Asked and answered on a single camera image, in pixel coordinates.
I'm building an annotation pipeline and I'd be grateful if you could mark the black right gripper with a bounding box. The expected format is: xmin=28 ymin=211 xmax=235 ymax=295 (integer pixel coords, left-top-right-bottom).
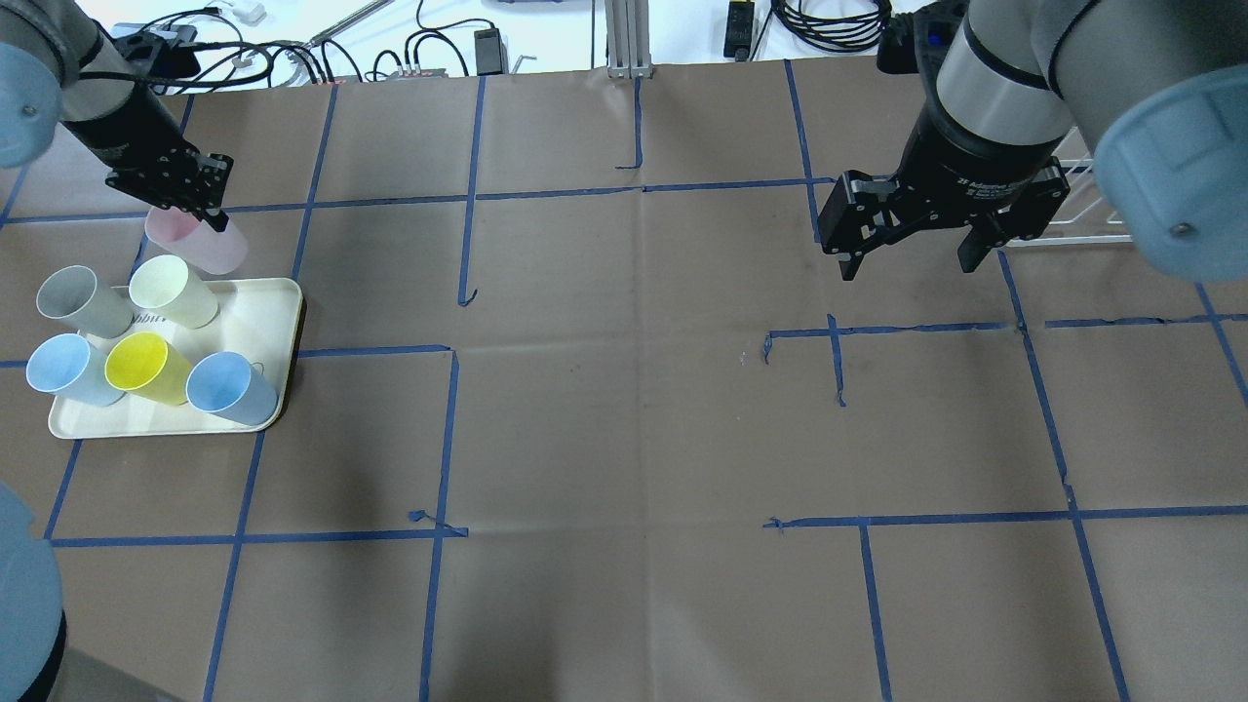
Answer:
xmin=817 ymin=107 xmax=1071 ymax=284

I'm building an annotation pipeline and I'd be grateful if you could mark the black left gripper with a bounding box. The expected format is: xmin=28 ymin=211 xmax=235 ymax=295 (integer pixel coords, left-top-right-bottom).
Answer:
xmin=105 ymin=142 xmax=235 ymax=232

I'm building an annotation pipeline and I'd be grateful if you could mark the pink plastic cup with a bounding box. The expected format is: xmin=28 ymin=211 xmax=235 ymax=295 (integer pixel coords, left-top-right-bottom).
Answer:
xmin=144 ymin=209 xmax=250 ymax=275

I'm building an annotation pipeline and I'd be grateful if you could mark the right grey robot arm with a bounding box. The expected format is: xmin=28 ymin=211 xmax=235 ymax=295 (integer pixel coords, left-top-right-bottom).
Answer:
xmin=817 ymin=1 xmax=1247 ymax=284

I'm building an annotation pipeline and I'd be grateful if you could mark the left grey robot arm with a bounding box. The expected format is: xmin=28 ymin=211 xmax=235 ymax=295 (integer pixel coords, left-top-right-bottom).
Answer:
xmin=1 ymin=1 xmax=233 ymax=701

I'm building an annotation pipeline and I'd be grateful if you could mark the pale green plastic cup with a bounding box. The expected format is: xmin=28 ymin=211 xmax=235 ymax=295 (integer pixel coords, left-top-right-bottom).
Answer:
xmin=129 ymin=254 xmax=218 ymax=329

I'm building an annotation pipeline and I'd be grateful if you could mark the grey plastic cup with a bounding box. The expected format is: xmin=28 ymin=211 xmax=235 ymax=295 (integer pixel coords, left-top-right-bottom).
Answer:
xmin=36 ymin=265 xmax=134 ymax=339

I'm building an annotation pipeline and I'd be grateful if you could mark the yellow plastic cup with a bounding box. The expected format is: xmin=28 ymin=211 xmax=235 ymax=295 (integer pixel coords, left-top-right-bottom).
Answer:
xmin=105 ymin=331 xmax=193 ymax=406

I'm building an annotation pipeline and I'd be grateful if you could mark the light blue plastic cup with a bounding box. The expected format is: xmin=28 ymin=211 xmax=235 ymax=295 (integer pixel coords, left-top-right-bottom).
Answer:
xmin=25 ymin=334 xmax=125 ymax=406

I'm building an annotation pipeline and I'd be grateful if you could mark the cream plastic tray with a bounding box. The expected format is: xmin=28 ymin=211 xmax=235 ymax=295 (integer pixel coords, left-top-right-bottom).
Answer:
xmin=47 ymin=277 xmax=305 ymax=440

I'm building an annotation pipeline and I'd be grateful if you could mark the black power adapter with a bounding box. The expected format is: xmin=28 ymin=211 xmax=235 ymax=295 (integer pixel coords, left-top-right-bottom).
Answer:
xmin=473 ymin=27 xmax=507 ymax=76

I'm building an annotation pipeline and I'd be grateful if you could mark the white wire dish rack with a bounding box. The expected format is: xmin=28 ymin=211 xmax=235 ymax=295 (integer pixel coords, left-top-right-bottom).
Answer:
xmin=1033 ymin=127 xmax=1132 ymax=246

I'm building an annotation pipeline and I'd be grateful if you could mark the coiled black cable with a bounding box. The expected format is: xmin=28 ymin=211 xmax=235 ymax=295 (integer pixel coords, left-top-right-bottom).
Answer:
xmin=770 ymin=0 xmax=894 ymax=52

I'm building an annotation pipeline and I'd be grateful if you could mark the aluminium frame post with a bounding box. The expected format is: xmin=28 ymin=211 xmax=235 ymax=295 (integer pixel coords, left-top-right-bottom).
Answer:
xmin=604 ymin=0 xmax=651 ymax=79

